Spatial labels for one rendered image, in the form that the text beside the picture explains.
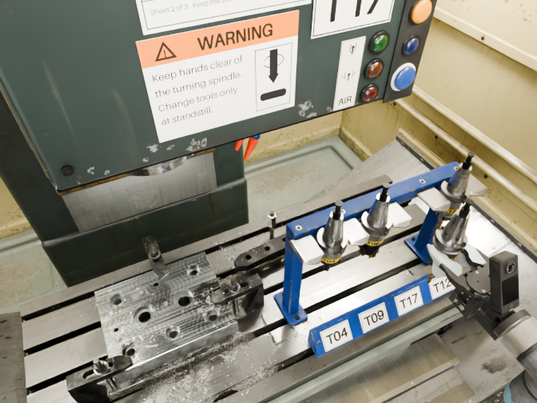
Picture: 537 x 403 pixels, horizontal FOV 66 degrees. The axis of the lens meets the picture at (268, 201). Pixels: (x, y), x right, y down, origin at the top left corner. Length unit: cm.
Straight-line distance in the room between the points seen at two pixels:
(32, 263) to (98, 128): 145
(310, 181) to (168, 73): 155
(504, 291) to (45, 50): 79
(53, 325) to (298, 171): 122
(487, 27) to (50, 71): 121
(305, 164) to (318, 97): 152
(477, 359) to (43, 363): 116
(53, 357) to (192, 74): 91
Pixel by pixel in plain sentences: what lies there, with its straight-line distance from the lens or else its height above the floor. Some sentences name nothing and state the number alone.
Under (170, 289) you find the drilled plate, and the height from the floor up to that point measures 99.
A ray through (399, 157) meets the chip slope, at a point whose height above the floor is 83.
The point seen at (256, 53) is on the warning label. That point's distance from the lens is 43.
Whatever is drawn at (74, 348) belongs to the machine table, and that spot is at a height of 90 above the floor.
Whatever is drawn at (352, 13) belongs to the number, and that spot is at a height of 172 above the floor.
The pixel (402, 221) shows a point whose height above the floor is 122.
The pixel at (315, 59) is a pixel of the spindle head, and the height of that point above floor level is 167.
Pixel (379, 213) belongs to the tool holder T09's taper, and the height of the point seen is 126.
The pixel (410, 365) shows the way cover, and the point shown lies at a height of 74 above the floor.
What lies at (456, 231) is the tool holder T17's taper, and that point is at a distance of 89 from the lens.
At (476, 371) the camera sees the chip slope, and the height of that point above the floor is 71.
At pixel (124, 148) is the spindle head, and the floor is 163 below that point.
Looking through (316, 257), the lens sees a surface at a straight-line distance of 84.
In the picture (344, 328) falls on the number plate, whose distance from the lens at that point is 107.
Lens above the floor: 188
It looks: 46 degrees down
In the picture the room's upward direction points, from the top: straight up
